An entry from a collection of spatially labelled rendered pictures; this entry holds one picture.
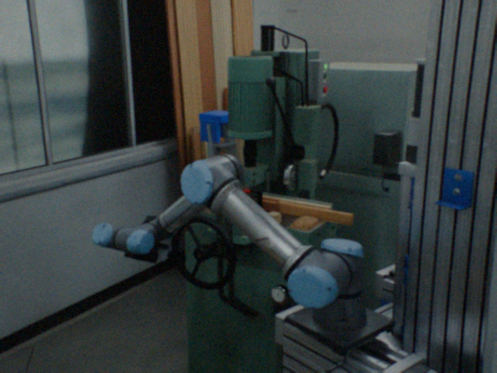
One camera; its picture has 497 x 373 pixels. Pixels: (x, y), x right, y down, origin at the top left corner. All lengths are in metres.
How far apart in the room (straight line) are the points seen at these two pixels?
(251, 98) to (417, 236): 0.93
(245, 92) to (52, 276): 1.67
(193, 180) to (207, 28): 2.47
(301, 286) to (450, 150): 0.50
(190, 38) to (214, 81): 0.38
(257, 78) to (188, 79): 1.55
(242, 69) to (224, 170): 0.71
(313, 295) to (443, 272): 0.35
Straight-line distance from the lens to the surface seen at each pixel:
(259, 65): 2.29
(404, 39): 4.51
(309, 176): 2.48
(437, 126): 1.59
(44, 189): 3.29
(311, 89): 2.55
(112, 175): 3.60
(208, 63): 4.01
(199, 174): 1.62
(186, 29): 3.81
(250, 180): 2.38
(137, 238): 1.90
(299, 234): 2.20
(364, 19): 4.62
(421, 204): 1.65
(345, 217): 2.28
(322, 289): 1.52
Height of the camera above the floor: 1.63
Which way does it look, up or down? 16 degrees down
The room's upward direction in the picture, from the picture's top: straight up
